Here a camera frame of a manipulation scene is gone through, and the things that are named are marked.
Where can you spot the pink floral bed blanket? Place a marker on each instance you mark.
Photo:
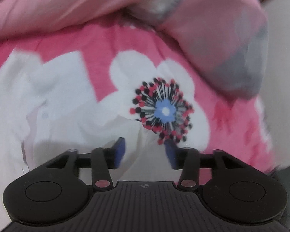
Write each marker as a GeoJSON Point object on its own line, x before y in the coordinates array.
{"type": "Point", "coordinates": [140, 43]}

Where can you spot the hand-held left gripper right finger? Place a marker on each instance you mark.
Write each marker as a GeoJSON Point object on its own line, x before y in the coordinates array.
{"type": "Point", "coordinates": [170, 155]}

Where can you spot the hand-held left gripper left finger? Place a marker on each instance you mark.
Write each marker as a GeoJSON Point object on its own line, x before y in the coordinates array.
{"type": "Point", "coordinates": [119, 152]}

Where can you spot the white shirt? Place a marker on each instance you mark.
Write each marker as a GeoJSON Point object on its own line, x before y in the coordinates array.
{"type": "Point", "coordinates": [62, 116]}

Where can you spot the pink and grey quilt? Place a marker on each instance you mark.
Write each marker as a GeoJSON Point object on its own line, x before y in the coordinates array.
{"type": "Point", "coordinates": [87, 2]}

